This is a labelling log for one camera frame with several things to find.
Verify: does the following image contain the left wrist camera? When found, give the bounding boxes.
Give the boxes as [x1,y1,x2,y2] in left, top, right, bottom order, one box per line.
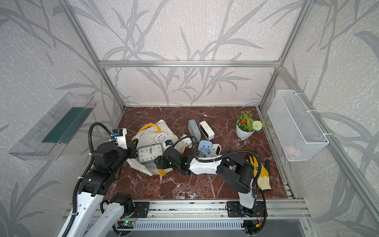
[111,128,127,150]

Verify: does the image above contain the light blue face alarm clock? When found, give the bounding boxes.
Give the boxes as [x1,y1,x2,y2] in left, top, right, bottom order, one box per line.
[198,140,213,154]

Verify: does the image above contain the yellow work glove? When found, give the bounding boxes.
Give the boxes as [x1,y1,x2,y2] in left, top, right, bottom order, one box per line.
[247,156,272,191]

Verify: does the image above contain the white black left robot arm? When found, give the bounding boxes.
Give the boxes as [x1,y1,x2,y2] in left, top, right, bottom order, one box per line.
[58,142,137,237]

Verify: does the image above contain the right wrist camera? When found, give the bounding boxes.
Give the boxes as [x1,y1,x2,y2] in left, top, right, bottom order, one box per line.
[163,139,174,149]

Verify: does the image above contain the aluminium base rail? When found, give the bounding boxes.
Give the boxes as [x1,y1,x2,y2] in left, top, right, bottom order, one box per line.
[118,199,311,233]

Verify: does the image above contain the green circuit board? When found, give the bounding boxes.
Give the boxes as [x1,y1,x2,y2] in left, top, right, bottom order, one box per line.
[117,220,136,230]

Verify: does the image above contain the pink object in basket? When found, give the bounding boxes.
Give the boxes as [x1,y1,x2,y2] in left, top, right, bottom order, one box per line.
[285,145,301,157]

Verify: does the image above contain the white pot artificial plant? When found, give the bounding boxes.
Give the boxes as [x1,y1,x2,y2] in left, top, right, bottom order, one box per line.
[236,111,266,140]

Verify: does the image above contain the clear plastic wall shelf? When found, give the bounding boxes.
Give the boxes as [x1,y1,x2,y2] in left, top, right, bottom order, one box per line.
[9,92,96,161]

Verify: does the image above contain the right black cable conduit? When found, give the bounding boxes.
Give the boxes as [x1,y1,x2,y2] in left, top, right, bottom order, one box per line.
[173,135,263,190]

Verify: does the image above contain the green square analog clock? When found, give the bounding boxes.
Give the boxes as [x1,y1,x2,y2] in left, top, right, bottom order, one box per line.
[138,144,163,164]

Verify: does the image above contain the white twin bell alarm clock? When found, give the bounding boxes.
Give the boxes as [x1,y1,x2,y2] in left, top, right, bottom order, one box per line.
[181,134,192,148]

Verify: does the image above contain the grey square analog clock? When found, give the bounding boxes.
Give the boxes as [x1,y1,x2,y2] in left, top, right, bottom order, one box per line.
[188,119,201,142]

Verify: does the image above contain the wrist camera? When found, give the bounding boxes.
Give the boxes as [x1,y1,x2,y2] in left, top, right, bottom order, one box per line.
[163,139,174,149]
[111,128,127,150]

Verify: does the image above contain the white digital clock dark screen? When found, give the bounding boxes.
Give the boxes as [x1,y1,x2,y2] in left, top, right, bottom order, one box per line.
[199,121,215,141]

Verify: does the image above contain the blue twin bell alarm clock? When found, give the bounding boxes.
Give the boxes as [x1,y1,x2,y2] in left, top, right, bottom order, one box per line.
[198,151,210,158]

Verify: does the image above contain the white wire mesh basket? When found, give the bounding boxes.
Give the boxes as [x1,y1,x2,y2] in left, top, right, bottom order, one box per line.
[268,90,329,162]

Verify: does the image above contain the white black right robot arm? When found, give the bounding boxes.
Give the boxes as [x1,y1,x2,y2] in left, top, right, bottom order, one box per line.
[155,147,263,209]

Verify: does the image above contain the white canvas bag yellow handles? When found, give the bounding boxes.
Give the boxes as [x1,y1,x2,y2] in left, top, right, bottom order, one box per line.
[127,119,178,176]

